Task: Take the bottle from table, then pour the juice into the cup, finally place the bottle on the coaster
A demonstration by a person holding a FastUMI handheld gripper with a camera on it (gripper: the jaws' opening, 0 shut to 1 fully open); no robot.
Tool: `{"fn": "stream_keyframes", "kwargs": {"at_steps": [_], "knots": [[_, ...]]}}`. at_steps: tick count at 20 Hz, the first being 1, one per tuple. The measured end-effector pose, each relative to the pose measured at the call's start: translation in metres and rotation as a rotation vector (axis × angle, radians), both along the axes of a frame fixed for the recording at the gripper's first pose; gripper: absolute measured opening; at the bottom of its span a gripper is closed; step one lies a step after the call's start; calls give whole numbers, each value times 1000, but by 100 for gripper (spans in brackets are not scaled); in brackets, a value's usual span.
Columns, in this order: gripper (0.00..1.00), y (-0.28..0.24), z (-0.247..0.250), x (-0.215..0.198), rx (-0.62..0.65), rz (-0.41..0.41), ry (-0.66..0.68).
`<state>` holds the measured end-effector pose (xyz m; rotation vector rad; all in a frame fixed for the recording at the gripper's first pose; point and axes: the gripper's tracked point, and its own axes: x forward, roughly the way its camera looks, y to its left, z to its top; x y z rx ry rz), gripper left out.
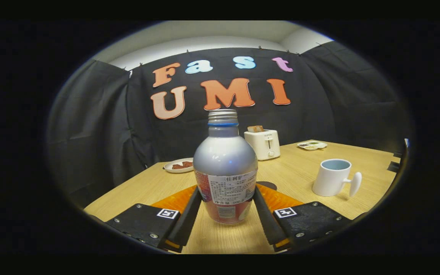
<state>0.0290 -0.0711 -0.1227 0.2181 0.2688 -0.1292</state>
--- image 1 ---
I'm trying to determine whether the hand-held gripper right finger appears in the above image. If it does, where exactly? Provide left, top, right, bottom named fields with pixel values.
left=253, top=184, right=352, bottom=252

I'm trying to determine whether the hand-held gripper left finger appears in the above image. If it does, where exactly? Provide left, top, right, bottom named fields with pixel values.
left=107, top=186, right=202, bottom=253

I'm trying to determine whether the white cup with knob handle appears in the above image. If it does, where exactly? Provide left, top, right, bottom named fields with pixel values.
left=312, top=159, right=362, bottom=197

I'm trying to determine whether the silver juice bottle red label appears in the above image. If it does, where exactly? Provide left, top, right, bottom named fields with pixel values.
left=193, top=109, right=259, bottom=224

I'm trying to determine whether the white round plate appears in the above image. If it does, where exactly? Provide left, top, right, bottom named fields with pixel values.
left=163, top=158, right=194, bottom=173

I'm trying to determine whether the wooden table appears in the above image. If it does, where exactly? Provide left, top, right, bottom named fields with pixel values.
left=84, top=140, right=402, bottom=254

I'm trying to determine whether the white toaster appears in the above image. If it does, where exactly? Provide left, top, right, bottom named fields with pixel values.
left=244, top=129, right=281, bottom=161

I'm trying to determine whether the white divided snack tray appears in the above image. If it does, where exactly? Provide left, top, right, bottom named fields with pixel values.
left=297, top=141, right=328, bottom=151

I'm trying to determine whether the black backdrop cloth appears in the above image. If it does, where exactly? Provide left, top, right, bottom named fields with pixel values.
left=46, top=41, right=413, bottom=209

